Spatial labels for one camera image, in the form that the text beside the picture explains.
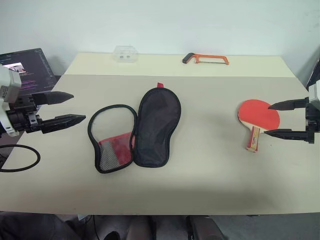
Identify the clear plastic box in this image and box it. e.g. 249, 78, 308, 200
113, 45, 140, 64

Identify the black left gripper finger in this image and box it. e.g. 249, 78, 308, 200
40, 114, 87, 135
31, 91, 75, 106

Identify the black and red paddle case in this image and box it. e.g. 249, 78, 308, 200
87, 82, 182, 174

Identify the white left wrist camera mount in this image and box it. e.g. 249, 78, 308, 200
0, 64, 21, 137

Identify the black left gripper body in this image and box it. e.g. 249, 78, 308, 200
6, 93, 42, 134

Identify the orange hacksaw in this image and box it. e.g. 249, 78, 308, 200
182, 52, 230, 67

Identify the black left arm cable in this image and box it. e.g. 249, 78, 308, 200
0, 144, 41, 173

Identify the grey laptop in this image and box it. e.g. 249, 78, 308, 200
0, 47, 57, 101

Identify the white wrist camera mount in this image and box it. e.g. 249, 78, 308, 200
308, 79, 320, 110
0, 64, 21, 137

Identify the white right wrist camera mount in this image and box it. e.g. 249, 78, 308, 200
308, 79, 320, 110

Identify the red ping pong paddle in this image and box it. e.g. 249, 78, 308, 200
236, 99, 281, 153

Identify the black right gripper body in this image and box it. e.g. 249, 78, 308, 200
304, 96, 320, 134

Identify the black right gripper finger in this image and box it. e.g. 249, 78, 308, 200
263, 128, 316, 145
267, 97, 310, 111

